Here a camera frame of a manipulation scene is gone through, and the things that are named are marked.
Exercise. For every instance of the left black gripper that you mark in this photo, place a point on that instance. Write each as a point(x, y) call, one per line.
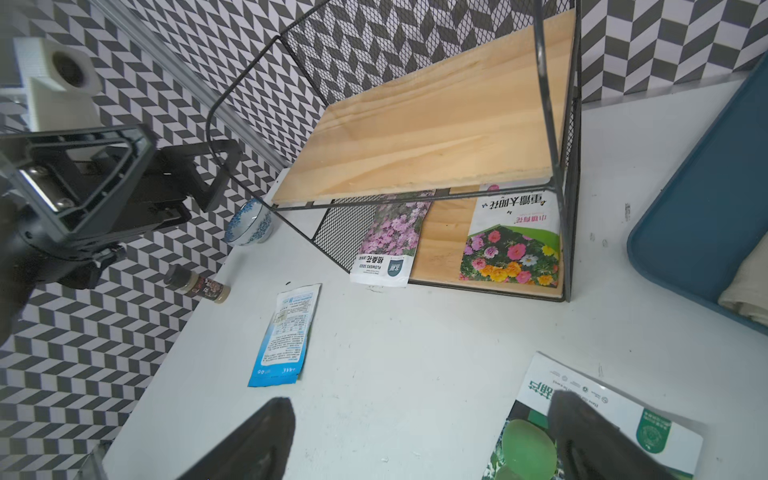
point(89, 191)

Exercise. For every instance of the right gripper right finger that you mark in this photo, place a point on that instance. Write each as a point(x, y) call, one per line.
point(590, 447)

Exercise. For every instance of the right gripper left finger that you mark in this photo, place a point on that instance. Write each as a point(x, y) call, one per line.
point(258, 449)

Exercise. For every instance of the green lotus seed bag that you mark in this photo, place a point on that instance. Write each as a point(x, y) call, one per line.
point(525, 449)

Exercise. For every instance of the green white seed bag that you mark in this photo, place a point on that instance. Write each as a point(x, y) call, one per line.
point(282, 352)

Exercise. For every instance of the purple flower seed bag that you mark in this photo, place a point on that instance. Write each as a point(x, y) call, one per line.
point(387, 253)

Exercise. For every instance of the colourful flower seed bag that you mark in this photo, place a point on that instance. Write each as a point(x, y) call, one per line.
point(514, 238)

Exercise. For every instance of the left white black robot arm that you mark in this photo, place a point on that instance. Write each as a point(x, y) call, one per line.
point(82, 194)

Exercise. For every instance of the blue patterned ceramic bowl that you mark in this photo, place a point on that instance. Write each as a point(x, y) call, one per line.
point(250, 225)

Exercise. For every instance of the small dark spice jar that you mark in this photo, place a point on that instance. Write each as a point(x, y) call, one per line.
point(189, 282)

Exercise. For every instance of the beige folded cloth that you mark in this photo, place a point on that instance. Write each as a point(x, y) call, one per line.
point(747, 293)

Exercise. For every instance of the teal plastic tray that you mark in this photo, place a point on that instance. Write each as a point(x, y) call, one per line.
point(712, 214)

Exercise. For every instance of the black wire wooden shelf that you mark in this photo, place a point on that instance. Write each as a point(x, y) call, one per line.
point(449, 96)

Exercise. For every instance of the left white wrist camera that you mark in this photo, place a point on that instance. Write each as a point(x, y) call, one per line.
point(58, 84)

